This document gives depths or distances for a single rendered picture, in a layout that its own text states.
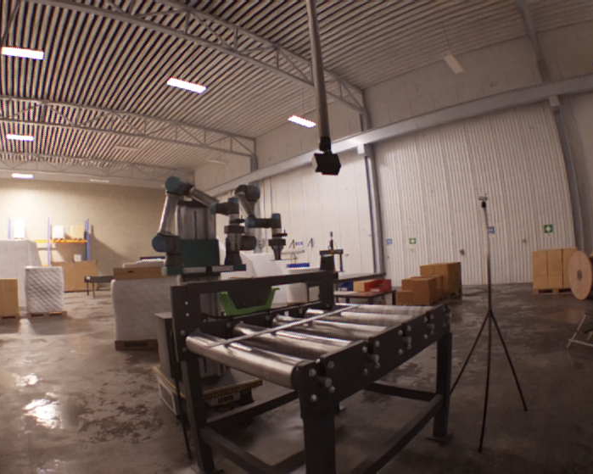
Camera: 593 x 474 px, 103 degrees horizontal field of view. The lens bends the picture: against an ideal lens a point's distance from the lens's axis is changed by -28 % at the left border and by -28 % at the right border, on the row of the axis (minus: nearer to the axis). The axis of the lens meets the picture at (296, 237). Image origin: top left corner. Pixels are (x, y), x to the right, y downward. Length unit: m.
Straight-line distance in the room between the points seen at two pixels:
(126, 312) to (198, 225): 2.87
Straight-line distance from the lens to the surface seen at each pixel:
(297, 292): 8.84
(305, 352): 1.48
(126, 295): 5.27
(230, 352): 1.42
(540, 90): 11.72
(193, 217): 2.74
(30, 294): 9.69
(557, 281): 8.62
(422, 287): 7.41
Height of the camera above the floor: 1.26
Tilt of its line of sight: 4 degrees up
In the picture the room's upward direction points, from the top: 3 degrees counter-clockwise
